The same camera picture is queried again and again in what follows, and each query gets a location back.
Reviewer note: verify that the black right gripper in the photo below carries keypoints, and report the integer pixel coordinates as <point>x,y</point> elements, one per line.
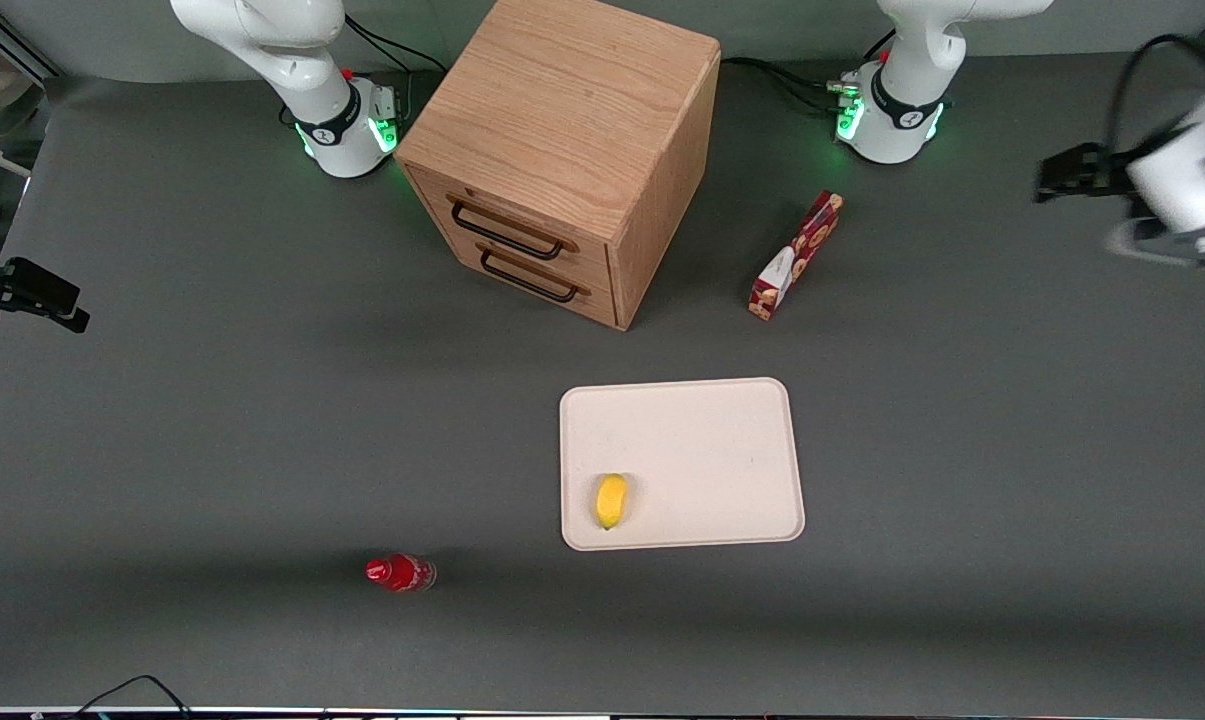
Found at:
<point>2,283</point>

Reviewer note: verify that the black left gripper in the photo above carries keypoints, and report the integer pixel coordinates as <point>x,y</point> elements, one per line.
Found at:
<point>1104,172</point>

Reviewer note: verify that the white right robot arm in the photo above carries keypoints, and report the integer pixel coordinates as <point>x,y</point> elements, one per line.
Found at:
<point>292,50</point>

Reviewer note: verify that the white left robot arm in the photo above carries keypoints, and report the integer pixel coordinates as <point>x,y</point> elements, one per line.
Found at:
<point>907,105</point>

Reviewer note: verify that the red cookie box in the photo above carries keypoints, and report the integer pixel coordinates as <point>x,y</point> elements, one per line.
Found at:
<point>800,255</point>

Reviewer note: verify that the beige rectangular tray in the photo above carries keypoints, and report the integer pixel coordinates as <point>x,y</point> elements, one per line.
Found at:
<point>702,450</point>

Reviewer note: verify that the red drink bottle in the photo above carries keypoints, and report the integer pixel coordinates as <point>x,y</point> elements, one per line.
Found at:
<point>402,573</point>

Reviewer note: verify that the wooden drawer cabinet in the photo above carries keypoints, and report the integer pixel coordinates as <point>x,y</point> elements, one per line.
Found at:
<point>572,110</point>

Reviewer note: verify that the wooden drawer front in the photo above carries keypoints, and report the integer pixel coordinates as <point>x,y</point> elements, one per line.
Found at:
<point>552,300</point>
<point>522,215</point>

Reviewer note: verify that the yellow lemon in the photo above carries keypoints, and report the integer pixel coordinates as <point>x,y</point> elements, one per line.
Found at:
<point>612,500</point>

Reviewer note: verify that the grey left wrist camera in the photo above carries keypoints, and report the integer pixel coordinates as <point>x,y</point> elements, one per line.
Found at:
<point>1197,245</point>

